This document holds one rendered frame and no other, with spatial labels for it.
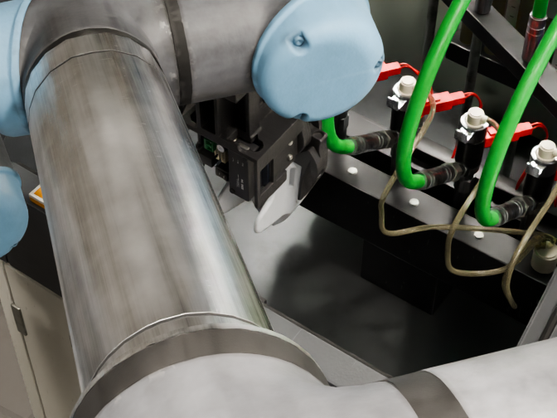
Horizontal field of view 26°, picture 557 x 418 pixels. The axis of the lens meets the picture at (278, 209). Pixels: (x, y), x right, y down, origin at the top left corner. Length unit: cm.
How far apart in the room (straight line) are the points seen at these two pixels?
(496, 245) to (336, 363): 22
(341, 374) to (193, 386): 84
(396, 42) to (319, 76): 99
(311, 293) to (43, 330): 38
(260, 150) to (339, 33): 22
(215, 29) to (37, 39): 9
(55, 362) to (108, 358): 123
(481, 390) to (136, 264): 15
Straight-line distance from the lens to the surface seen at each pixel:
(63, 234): 50
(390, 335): 139
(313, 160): 91
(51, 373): 169
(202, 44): 66
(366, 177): 134
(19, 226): 85
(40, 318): 158
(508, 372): 37
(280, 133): 86
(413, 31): 163
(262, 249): 146
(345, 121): 135
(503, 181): 134
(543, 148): 121
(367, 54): 67
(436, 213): 131
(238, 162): 86
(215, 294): 43
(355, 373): 122
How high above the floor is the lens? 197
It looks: 49 degrees down
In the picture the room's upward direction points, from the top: straight up
